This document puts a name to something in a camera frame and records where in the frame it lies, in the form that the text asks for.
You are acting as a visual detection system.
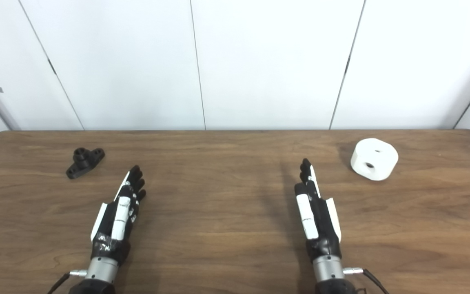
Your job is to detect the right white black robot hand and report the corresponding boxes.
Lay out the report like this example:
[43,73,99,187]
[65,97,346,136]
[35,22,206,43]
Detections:
[294,158,341,262]

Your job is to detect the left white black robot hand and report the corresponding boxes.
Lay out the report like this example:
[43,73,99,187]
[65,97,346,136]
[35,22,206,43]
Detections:
[91,165,146,262]

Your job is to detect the black plastic holder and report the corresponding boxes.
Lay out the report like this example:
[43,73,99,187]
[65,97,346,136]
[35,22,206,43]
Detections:
[66,147,106,179]

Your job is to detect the round white plastic piece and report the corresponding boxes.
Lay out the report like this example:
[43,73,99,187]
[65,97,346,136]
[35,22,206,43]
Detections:
[350,138,399,181]

